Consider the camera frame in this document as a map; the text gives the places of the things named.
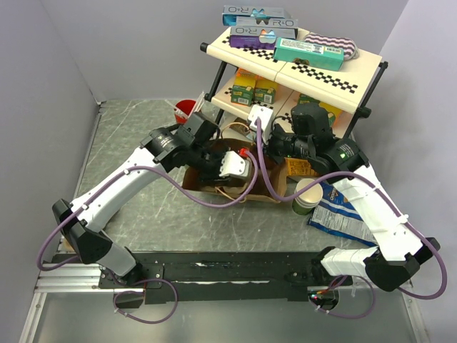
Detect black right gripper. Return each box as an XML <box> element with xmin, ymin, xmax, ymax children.
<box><xmin>252</xmin><ymin>123</ymin><xmax>313</xmax><ymax>166</ymax></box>

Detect brown paper bag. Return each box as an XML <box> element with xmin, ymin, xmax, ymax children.
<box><xmin>181</xmin><ymin>129</ymin><xmax>287</xmax><ymax>203</ymax></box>

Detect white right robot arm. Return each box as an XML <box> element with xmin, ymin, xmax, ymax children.
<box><xmin>252</xmin><ymin>103</ymin><xmax>447</xmax><ymax>299</ymax></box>

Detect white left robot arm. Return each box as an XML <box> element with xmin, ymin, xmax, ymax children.
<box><xmin>52</xmin><ymin>112</ymin><xmax>222</xmax><ymax>287</ymax></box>

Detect orange snack bag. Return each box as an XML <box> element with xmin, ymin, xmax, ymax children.
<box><xmin>285</xmin><ymin>157</ymin><xmax>319</xmax><ymax>177</ymax></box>

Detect green yellow box far right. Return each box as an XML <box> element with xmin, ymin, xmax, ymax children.
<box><xmin>319</xmin><ymin>101</ymin><xmax>343</xmax><ymax>127</ymax></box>

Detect green yellow box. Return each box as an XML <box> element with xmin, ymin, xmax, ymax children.
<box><xmin>231</xmin><ymin>68</ymin><xmax>258</xmax><ymax>106</ymax></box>
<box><xmin>319</xmin><ymin>101</ymin><xmax>343</xmax><ymax>127</ymax></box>
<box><xmin>297</xmin><ymin>94</ymin><xmax>321</xmax><ymax>104</ymax></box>
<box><xmin>253</xmin><ymin>76</ymin><xmax>278</xmax><ymax>104</ymax></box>

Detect white wrapped straws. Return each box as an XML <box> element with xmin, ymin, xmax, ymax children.
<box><xmin>165</xmin><ymin>91</ymin><xmax>205</xmax><ymax>124</ymax></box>

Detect red plastic cup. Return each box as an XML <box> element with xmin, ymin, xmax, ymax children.
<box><xmin>174</xmin><ymin>99</ymin><xmax>196</xmax><ymax>124</ymax></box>

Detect stack of green paper cups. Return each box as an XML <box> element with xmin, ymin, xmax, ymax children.
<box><xmin>292</xmin><ymin>178</ymin><xmax>323</xmax><ymax>215</ymax></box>

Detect cream three-tier shelf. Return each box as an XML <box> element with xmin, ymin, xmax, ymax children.
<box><xmin>200</xmin><ymin>29</ymin><xmax>388</xmax><ymax>138</ymax></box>

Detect green yellow box far left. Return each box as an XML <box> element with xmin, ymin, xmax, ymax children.
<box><xmin>231</xmin><ymin>68</ymin><xmax>258</xmax><ymax>106</ymax></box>

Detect blue chips bag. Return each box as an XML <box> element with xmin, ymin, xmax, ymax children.
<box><xmin>308</xmin><ymin>182</ymin><xmax>376</xmax><ymax>247</ymax></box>

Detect teal rectangular box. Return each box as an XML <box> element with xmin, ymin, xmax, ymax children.
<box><xmin>273</xmin><ymin>38</ymin><xmax>344</xmax><ymax>71</ymax></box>

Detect purple wavy pouch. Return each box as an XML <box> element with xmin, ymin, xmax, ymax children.
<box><xmin>303</xmin><ymin>32</ymin><xmax>359</xmax><ymax>61</ymax></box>

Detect purple grey R+Co box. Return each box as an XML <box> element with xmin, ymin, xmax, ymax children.
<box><xmin>229</xmin><ymin>26</ymin><xmax>298</xmax><ymax>50</ymax></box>

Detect top grey R+Co box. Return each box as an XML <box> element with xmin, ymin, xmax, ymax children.
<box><xmin>222</xmin><ymin>5</ymin><xmax>298</xmax><ymax>28</ymax></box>

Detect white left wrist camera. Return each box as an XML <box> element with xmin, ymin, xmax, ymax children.
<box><xmin>219</xmin><ymin>151</ymin><xmax>252</xmax><ymax>180</ymax></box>

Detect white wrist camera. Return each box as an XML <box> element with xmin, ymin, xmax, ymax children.
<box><xmin>247</xmin><ymin>104</ymin><xmax>274</xmax><ymax>144</ymax></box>
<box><xmin>219</xmin><ymin>151</ymin><xmax>252</xmax><ymax>180</ymax></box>

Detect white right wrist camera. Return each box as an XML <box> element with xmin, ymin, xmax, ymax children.
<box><xmin>247</xmin><ymin>104</ymin><xmax>274</xmax><ymax>144</ymax></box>

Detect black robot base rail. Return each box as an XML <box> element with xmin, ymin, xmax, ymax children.
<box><xmin>51</xmin><ymin>251</ymin><xmax>376</xmax><ymax>311</ymax></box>

